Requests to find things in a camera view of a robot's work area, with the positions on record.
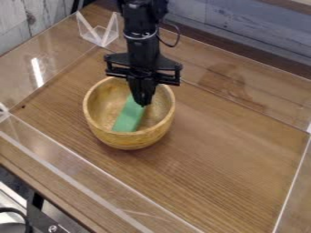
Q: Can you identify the green rectangular block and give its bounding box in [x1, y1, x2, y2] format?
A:
[112, 96, 144, 132]

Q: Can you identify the black cable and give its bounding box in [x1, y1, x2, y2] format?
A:
[155, 22, 183, 48]

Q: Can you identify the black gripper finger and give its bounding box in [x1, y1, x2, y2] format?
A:
[128, 77, 143, 105]
[143, 79, 156, 106]

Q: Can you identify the black table clamp bracket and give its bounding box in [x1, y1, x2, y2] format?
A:
[27, 192, 83, 233]

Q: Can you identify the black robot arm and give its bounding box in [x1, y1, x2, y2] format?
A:
[104, 0, 183, 106]

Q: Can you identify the clear acrylic corner bracket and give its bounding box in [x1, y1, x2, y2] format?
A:
[75, 12, 119, 48]

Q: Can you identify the clear acrylic tray wall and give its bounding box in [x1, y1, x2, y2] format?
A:
[0, 17, 311, 233]

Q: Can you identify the brown wooden bowl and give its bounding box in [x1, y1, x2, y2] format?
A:
[83, 76, 175, 150]

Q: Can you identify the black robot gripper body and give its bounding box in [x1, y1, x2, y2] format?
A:
[104, 31, 183, 86]

